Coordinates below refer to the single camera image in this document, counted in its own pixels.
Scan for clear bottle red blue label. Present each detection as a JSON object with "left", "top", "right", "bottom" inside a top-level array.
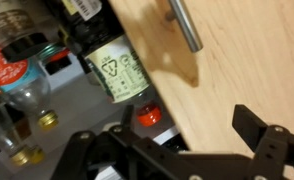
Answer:
[{"left": 0, "top": 33, "right": 60, "bottom": 131}]

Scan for light wooden cabinet door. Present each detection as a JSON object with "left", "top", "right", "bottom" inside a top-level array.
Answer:
[{"left": 108, "top": 0, "right": 294, "bottom": 180}]

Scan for clear bottle gold cap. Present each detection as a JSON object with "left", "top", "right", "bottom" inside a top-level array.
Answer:
[{"left": 0, "top": 105, "right": 47, "bottom": 168}]

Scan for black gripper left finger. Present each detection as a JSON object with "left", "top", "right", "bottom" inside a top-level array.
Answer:
[{"left": 50, "top": 104, "right": 201, "bottom": 180}]

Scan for brushed metal bar door handle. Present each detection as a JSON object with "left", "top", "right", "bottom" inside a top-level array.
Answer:
[{"left": 164, "top": 0, "right": 204, "bottom": 54}]

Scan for soy sauce bottle orange cap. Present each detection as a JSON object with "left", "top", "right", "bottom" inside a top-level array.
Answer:
[{"left": 43, "top": 0, "right": 163, "bottom": 128}]

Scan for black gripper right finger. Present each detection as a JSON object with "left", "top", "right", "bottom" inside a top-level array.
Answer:
[{"left": 231, "top": 104, "right": 294, "bottom": 180}]

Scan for jar with black lid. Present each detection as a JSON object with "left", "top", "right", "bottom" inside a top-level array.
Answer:
[{"left": 0, "top": 0, "right": 50, "bottom": 63}]

